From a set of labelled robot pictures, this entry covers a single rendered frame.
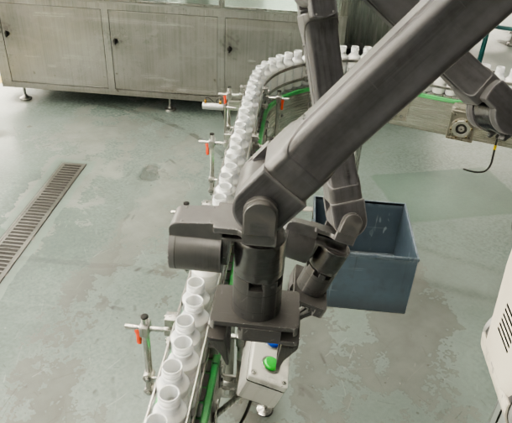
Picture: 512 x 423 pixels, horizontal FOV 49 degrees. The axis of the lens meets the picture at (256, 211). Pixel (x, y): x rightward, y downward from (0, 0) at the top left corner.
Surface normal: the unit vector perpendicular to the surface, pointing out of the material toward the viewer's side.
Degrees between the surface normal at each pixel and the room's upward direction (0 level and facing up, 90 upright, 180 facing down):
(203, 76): 90
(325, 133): 84
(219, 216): 1
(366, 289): 90
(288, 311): 1
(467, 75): 69
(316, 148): 81
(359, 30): 90
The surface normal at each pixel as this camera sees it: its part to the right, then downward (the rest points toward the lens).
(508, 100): 0.11, 0.25
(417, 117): -0.39, 0.49
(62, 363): 0.04, -0.84
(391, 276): -0.09, 0.54
